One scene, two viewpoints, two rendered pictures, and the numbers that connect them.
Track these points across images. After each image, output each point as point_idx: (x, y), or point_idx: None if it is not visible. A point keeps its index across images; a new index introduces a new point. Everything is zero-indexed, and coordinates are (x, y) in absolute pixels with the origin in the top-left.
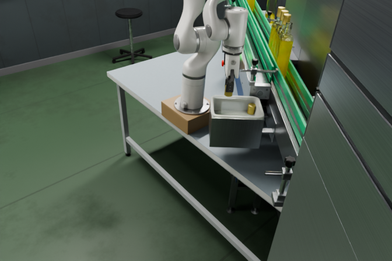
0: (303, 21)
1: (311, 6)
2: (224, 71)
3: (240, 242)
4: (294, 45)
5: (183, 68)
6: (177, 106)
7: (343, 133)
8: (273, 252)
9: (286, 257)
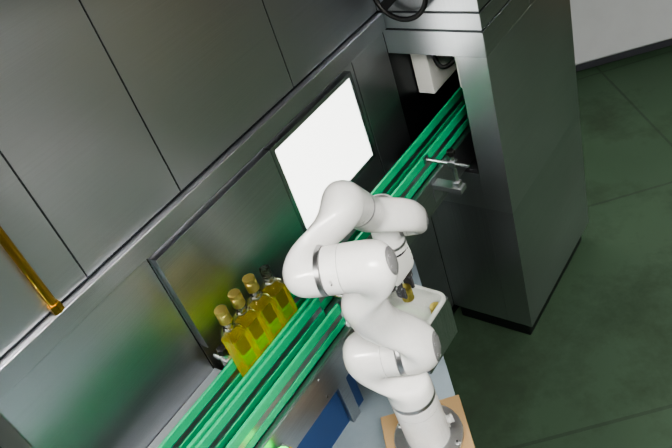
0: (197, 313)
1: (198, 276)
2: None
3: None
4: (181, 393)
5: (431, 384)
6: (458, 433)
7: (496, 16)
8: (502, 134)
9: (506, 106)
